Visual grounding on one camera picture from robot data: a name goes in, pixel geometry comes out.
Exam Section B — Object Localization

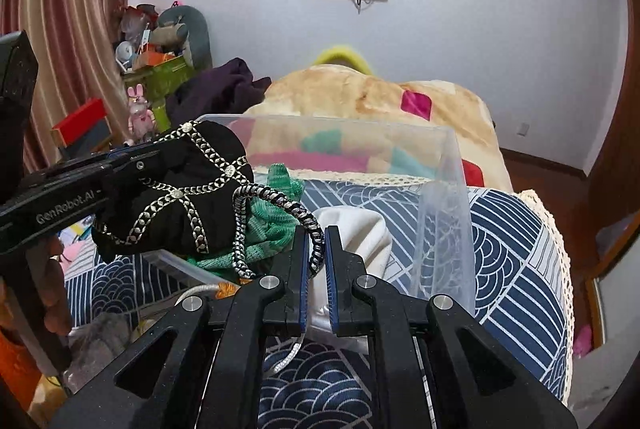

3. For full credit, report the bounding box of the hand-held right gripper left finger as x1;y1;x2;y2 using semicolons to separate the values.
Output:
47;225;308;429

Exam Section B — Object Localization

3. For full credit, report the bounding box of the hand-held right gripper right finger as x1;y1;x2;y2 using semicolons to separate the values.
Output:
325;225;582;429

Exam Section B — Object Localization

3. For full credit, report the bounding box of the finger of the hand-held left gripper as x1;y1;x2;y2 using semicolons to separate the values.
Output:
106;144;168;184

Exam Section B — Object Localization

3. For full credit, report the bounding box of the black bag with silver chains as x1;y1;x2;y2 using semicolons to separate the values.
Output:
92;120;327;282

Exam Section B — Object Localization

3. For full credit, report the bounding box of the clear plastic storage box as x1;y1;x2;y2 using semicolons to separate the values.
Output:
144;113;477;317

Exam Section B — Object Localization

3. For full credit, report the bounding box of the person's left hand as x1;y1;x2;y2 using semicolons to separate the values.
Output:
39;235;75;337

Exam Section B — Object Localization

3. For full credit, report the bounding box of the pink bunny toy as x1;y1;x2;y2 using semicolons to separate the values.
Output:
127;85;157;144

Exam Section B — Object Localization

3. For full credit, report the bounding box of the white cloth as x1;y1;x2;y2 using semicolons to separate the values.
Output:
299;204;392;352

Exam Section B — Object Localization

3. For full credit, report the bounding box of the green knitted cloth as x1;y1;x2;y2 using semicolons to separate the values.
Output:
187;163;307;284

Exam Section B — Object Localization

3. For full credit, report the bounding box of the red box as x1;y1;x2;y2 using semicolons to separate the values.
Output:
51;98;112;151

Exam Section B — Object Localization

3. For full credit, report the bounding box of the green box of clutter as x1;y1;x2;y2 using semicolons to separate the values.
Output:
122;54;195;136

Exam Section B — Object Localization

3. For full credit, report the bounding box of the dark purple garment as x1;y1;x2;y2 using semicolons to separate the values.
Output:
166;58;274;126

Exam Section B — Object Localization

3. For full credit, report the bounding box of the grey plush dinosaur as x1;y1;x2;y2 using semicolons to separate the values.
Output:
151;4;214;71

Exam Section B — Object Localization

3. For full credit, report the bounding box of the grey plush toy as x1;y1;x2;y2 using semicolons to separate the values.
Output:
74;310;133;377

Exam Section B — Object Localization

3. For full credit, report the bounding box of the striped pink curtain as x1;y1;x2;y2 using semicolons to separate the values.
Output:
0;0;147;177

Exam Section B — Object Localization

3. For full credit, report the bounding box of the blue wave-patterned bedsheet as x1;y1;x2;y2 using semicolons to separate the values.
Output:
60;178;575;429

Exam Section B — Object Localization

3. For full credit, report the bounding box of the beige plush blanket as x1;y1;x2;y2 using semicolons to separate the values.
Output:
244;63;516;196

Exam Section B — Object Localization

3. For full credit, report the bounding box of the yellow plush item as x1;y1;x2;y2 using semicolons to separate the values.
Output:
312;42;374;76

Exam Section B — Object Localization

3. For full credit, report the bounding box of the pink slipper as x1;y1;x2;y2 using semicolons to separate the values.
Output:
572;325;595;358

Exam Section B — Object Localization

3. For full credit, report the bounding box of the silver braided cord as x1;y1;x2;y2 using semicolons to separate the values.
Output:
174;283;307;381

